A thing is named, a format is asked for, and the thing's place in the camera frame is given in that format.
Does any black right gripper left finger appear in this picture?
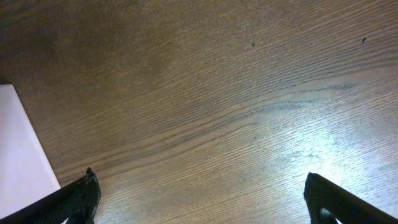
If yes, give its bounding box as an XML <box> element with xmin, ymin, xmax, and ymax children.
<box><xmin>1</xmin><ymin>168</ymin><xmax>101</xmax><ymax>224</ymax></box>

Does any pink cardboard box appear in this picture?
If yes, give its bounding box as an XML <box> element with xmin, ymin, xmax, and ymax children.
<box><xmin>0</xmin><ymin>84</ymin><xmax>60</xmax><ymax>218</ymax></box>

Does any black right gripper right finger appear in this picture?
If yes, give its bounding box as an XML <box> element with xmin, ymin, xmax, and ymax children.
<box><xmin>303</xmin><ymin>172</ymin><xmax>397</xmax><ymax>224</ymax></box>

